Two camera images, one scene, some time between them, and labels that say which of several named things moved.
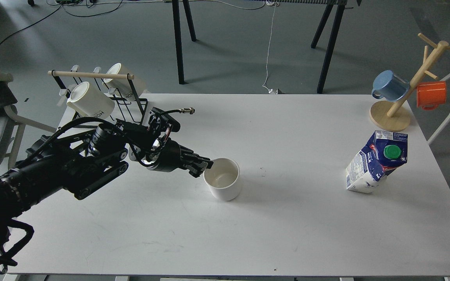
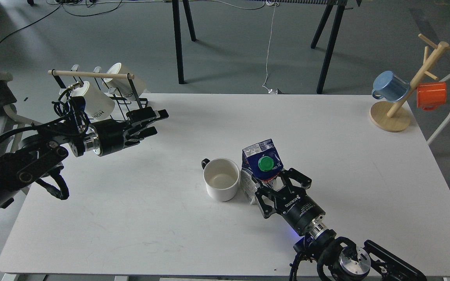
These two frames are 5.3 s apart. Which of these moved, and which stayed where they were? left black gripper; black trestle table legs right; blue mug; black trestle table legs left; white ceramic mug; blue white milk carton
Moved: left black gripper; blue white milk carton
Stayed: black trestle table legs right; white ceramic mug; black trestle table legs left; blue mug
